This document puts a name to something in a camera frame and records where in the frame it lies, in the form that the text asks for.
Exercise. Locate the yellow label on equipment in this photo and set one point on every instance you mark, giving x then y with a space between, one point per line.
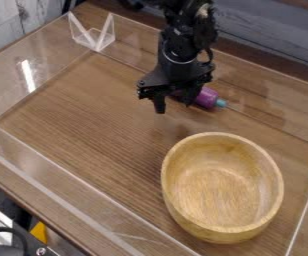
40 232

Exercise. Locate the clear acrylic corner bracket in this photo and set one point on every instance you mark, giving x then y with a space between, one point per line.
93 38

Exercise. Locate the purple toy eggplant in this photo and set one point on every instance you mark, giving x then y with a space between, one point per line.
207 100

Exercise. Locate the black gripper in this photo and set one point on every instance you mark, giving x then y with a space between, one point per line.
175 75

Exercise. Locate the brown wooden bowl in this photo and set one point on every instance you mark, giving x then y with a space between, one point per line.
223 187

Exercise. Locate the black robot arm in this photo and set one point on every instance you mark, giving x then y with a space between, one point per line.
191 30

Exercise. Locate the clear acrylic tray wall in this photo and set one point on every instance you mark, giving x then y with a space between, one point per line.
81 212

